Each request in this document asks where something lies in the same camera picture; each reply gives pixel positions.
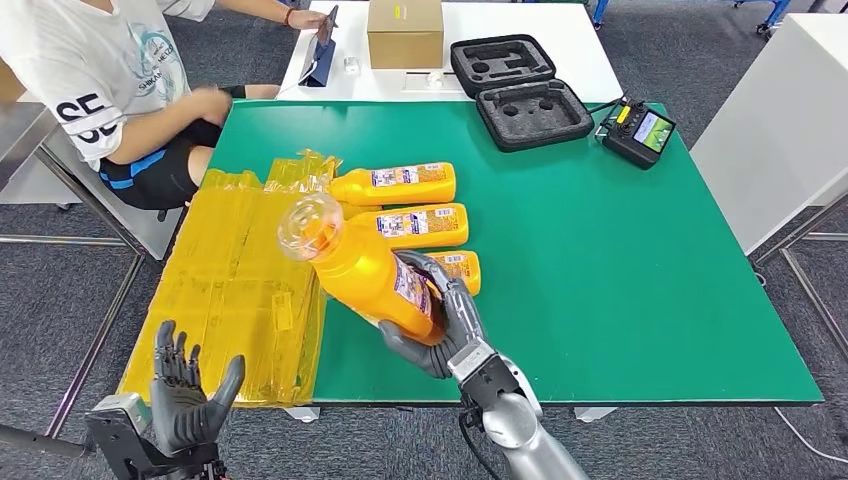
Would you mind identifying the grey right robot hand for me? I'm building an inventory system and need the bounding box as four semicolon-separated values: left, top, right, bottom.
378;250;490;381

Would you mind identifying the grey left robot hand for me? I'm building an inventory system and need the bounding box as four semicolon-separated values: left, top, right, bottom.
150;319;246;458

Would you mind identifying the orange detergent bottle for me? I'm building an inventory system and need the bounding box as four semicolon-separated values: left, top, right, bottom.
341;203;470;251
423;250;482;297
276;192;446;347
327;162;458;208

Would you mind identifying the yellow plastic-wrapped board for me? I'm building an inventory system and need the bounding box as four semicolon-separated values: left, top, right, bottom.
117;148;346;407

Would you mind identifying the grey metal tube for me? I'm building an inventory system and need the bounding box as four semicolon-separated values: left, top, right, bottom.
0;423;87;460

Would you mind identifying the black foam-lined case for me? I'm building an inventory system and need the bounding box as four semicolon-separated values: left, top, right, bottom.
449;34;596;154

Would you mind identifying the black remote controller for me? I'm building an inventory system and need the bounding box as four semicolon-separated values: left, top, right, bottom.
594;95;677;172

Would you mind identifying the brown cardboard box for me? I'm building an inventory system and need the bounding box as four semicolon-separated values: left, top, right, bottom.
366;0;445;71

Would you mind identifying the tablet in blue case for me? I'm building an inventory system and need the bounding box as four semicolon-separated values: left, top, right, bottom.
298;5;340;89

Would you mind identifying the white table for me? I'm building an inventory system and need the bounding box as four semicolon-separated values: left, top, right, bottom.
274;0;624;104

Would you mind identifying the person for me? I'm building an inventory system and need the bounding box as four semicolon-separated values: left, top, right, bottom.
0;0;329;212

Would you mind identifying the white cabinet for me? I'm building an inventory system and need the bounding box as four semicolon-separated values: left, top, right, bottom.
688;11;848;256

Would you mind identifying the blue wheeled stand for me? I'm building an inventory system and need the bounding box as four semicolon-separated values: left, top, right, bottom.
731;0;796;38

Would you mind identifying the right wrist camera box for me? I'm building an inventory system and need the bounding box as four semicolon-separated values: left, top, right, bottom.
447;339;498;386

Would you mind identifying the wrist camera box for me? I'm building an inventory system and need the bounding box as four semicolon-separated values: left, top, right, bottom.
84;392;167;480
447;339;498;386

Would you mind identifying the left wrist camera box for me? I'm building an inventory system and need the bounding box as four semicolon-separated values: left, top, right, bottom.
84;392;167;480

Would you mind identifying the steel bench frame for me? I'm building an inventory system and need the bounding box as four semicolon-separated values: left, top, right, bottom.
0;99;187;439

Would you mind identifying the white floor cable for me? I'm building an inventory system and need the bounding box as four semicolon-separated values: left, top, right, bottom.
771;405;848;465

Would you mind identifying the steel table frame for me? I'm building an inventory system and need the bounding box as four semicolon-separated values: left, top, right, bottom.
751;192;848;362

